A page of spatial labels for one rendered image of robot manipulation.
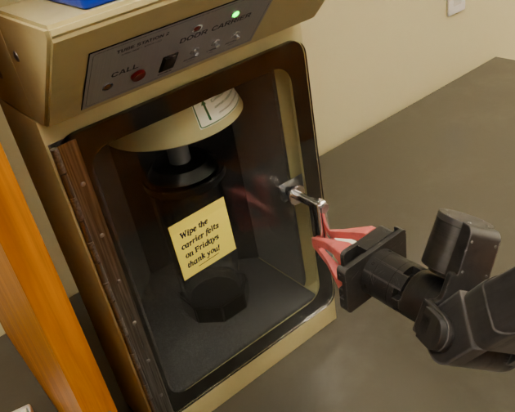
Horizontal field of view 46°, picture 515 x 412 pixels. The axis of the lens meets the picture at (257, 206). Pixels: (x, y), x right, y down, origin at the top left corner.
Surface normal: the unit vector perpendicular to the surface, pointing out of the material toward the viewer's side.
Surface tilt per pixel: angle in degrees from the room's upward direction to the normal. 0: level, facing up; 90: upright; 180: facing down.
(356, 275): 91
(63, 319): 90
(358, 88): 90
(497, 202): 0
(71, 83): 135
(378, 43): 90
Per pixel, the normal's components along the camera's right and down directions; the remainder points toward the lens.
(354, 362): -0.16, -0.83
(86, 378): 0.62, 0.33
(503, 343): 0.01, 0.82
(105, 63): 0.55, 0.83
